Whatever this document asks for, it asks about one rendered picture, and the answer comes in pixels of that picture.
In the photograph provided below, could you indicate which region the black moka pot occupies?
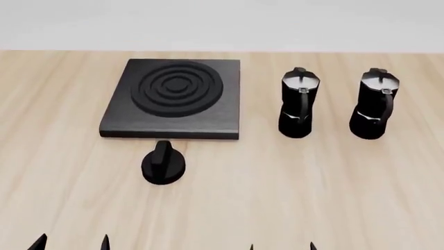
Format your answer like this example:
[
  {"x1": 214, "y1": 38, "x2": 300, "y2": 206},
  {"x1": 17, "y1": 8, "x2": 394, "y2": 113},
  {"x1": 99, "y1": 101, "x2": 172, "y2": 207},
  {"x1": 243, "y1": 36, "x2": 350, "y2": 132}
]
[
  {"x1": 348, "y1": 67, "x2": 401, "y2": 140},
  {"x1": 277, "y1": 67, "x2": 321, "y2": 139}
]

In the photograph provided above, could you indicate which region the black round stove knob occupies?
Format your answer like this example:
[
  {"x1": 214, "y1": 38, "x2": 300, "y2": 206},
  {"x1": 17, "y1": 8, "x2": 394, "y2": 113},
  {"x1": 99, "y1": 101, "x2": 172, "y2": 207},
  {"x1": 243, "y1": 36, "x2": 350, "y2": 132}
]
[{"x1": 140, "y1": 140, "x2": 187, "y2": 187}]

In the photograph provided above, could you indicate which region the black square stove plate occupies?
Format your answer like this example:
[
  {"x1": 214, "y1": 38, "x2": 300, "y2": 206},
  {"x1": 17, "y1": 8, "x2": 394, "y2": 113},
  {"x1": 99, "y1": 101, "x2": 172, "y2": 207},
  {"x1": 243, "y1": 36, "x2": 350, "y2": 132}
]
[{"x1": 99, "y1": 58, "x2": 241, "y2": 142}]

